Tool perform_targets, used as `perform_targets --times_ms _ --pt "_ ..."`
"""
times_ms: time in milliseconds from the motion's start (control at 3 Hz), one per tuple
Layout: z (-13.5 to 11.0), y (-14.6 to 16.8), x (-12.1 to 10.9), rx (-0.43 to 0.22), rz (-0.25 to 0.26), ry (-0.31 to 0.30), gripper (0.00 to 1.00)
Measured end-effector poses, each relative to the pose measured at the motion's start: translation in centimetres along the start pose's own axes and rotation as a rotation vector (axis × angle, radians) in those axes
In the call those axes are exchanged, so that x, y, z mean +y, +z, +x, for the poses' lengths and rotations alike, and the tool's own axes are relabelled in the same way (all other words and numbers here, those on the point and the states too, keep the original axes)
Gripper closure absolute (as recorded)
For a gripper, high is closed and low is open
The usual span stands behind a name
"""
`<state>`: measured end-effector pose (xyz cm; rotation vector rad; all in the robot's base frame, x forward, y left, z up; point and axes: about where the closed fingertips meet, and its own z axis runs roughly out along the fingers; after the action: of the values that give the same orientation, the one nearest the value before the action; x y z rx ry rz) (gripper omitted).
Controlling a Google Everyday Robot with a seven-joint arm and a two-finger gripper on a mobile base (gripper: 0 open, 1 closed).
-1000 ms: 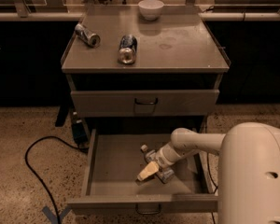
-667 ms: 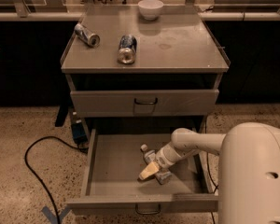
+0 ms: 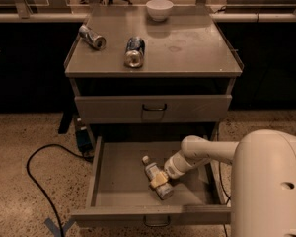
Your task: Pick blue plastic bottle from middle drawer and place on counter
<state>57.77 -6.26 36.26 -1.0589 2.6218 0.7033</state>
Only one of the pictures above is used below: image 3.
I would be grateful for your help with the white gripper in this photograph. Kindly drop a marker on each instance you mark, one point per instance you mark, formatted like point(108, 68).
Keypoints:
point(172, 169)

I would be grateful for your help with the blue soda can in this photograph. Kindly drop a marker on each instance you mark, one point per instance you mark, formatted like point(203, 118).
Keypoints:
point(134, 52)

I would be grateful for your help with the silver can on left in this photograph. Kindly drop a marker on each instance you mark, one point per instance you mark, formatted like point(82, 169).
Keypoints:
point(93, 39)

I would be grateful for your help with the white bowl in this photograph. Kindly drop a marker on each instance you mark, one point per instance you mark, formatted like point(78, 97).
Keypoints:
point(159, 10)

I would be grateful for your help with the closed grey upper drawer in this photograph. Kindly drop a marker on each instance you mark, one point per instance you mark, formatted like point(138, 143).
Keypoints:
point(154, 109)

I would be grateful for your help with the blue power box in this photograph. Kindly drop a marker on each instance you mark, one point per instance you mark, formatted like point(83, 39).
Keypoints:
point(84, 143)

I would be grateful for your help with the clear plastic water bottle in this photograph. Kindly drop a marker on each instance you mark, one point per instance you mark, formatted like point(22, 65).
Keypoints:
point(151, 169)

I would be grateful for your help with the blue tape cross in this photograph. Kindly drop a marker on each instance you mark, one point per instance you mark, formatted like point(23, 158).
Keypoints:
point(55, 230)

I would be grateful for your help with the grey drawer cabinet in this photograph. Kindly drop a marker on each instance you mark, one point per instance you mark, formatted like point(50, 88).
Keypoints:
point(184, 55)

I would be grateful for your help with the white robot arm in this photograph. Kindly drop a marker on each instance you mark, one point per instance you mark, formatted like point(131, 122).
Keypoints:
point(263, 180)

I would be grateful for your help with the open grey middle drawer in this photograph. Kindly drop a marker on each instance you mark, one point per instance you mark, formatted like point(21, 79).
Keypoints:
point(119, 193)

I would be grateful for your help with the white counter rail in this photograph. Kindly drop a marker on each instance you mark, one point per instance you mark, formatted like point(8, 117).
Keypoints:
point(218, 17)

